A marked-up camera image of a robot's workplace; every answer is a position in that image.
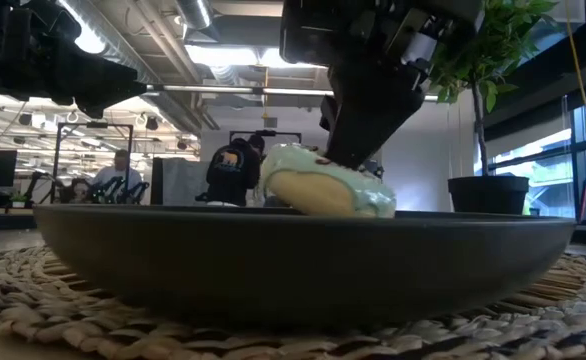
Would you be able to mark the long ceiling light bar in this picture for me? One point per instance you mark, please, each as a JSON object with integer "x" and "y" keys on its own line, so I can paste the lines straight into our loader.
{"x": 208, "y": 89}

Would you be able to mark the round woven placemat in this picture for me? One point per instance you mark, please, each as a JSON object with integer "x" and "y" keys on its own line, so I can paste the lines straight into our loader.
{"x": 33, "y": 305}

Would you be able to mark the person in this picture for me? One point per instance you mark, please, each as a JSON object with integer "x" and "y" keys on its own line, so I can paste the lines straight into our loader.
{"x": 230, "y": 172}
{"x": 118, "y": 175}

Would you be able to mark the green iced donut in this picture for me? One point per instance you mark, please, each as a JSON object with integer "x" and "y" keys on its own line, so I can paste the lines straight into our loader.
{"x": 318, "y": 187}

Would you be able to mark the tall black frame stand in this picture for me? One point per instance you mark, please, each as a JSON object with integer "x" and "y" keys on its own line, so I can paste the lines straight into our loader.
{"x": 55, "y": 160}

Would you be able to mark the grey partition panel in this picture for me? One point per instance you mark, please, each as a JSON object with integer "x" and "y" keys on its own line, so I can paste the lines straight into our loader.
{"x": 180, "y": 180}

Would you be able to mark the dark grey plate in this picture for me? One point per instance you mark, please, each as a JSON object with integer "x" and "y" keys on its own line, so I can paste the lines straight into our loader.
{"x": 298, "y": 260}

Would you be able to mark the silver ventilation duct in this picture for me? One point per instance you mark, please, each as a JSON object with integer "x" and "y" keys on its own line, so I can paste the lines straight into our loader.
{"x": 195, "y": 12}

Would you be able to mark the black plant pot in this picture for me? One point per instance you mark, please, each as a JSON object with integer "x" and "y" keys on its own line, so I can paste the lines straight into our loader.
{"x": 488, "y": 195}

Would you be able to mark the green leafy plant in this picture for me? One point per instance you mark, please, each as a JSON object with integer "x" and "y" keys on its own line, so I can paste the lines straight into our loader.
{"x": 498, "y": 40}

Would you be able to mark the wide black frame stand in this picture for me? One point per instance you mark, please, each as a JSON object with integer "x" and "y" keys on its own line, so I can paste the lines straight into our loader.
{"x": 265, "y": 133}

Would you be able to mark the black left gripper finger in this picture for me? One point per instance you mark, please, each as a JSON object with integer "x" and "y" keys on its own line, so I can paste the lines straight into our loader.
{"x": 18, "y": 30}
{"x": 98, "y": 85}

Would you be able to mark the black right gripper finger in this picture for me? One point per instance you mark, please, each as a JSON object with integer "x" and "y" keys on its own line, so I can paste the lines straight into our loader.
{"x": 373, "y": 110}
{"x": 329, "y": 112}

